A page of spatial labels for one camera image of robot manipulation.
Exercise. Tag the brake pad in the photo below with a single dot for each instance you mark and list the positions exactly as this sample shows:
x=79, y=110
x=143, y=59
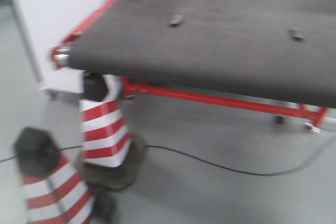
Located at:
x=176, y=20
x=296, y=34

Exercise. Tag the black conveyor belt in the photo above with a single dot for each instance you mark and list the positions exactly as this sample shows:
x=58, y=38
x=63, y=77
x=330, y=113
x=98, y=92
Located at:
x=223, y=37

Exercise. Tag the striped traffic cone right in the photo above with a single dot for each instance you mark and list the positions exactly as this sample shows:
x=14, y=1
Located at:
x=111, y=155

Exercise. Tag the striped traffic cone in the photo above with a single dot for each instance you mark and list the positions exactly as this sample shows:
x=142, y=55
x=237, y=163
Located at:
x=111, y=155
x=53, y=190

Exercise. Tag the striped traffic cone left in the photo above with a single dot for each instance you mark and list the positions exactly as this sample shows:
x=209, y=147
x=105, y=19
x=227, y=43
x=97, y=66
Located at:
x=53, y=190

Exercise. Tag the red metal frame cart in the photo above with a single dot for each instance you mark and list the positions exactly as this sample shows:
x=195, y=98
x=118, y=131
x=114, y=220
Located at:
x=210, y=90

